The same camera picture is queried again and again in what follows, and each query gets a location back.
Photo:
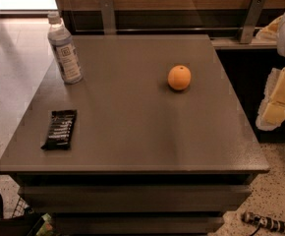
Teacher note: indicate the left metal bracket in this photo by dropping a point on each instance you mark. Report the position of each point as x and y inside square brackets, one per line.
[108, 16]

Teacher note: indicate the right metal bracket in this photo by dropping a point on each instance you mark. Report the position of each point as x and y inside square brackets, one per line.
[246, 33]

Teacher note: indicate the orange fruit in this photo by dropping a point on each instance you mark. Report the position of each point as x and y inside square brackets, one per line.
[179, 77]

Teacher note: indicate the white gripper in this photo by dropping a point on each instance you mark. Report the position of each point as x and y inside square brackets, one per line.
[271, 114]

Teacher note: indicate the dark grey drawer cabinet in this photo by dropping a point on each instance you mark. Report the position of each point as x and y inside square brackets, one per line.
[145, 159]

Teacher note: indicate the black wire basket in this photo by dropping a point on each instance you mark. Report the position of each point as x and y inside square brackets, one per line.
[21, 208]

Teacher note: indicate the black rxbar chocolate wrapper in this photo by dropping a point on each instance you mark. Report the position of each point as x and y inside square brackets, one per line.
[60, 130]

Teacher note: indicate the black white striped handle tool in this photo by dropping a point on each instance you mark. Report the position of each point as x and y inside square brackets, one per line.
[264, 222]

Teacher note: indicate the clear plastic water bottle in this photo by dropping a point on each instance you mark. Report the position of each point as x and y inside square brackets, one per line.
[64, 50]

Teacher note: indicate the metal bracket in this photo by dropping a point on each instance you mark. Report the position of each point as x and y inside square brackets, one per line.
[246, 33]
[108, 16]

